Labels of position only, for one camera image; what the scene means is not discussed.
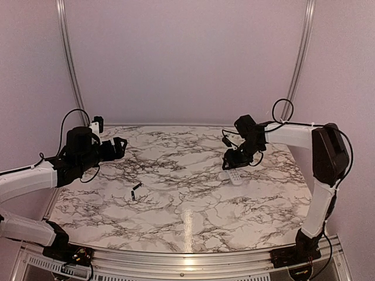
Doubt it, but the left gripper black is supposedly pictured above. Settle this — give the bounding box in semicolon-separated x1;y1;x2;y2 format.
77;136;128;173

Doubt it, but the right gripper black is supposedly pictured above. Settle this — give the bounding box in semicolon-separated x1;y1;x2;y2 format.
222;139;264;170

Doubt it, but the white remote control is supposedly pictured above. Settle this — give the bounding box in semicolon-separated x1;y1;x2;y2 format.
219;169;243;186

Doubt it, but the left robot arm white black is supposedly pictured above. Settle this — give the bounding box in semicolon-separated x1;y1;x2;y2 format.
1;126;128;261

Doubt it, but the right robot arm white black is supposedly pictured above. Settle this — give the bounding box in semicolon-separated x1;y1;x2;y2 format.
222;115;350;262

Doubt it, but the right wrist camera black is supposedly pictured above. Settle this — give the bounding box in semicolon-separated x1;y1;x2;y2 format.
221;136;231;147

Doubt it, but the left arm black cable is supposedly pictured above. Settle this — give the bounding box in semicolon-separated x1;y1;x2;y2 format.
37;108;102;183

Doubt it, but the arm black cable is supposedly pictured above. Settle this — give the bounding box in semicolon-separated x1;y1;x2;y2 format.
271;98;354;188
37;108;102;183

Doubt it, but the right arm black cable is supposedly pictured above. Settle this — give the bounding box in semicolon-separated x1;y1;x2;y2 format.
271;98;354;188

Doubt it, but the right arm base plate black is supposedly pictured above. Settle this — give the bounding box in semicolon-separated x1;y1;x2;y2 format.
270;246;322;268

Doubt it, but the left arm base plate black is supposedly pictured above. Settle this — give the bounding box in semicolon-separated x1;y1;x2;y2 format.
42;244;94;267

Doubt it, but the front aluminium rail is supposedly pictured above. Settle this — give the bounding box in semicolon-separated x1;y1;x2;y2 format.
8;235;353;280

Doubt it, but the left aluminium frame post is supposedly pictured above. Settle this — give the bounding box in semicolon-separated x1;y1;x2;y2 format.
56;0;85;111

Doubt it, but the aluminium frame post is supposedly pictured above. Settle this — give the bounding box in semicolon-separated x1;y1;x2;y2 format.
287;0;316;102
56;0;85;111

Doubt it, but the right aluminium frame post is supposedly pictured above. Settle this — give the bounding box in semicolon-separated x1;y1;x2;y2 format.
287;0;316;102

